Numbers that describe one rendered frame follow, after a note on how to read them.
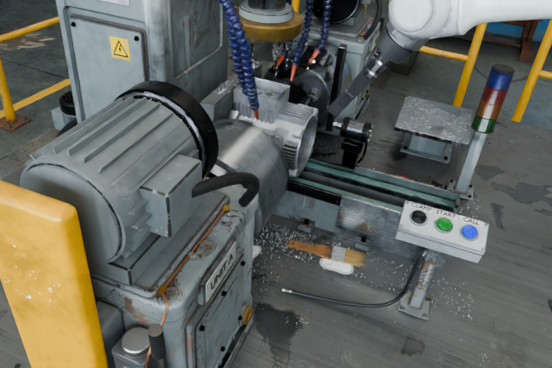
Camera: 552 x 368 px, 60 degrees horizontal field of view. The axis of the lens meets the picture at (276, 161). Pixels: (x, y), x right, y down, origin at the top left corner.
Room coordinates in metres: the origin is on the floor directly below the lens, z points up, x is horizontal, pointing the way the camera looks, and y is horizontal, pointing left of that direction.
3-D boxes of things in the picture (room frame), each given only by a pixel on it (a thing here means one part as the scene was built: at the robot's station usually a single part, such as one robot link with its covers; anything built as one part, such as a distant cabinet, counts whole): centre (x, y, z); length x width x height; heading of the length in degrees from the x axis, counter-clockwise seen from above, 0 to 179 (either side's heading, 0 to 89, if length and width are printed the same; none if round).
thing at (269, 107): (1.15, 0.05, 1.11); 0.12 x 0.11 x 0.07; 71
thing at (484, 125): (1.25, -0.59, 1.05); 0.06 x 0.06 x 0.04
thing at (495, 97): (1.25, -0.59, 1.14); 0.06 x 0.06 x 0.04
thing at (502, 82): (1.25, -0.59, 1.19); 0.06 x 0.06 x 0.04
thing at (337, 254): (0.92, -0.15, 0.80); 0.21 x 0.05 x 0.01; 79
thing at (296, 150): (1.14, 0.02, 1.02); 0.20 x 0.19 x 0.19; 71
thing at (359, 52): (1.71, -0.17, 0.99); 0.35 x 0.31 x 0.37; 161
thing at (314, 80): (1.46, -0.09, 1.04); 0.41 x 0.25 x 0.25; 161
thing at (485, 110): (1.25, -0.59, 1.10); 0.06 x 0.06 x 0.04
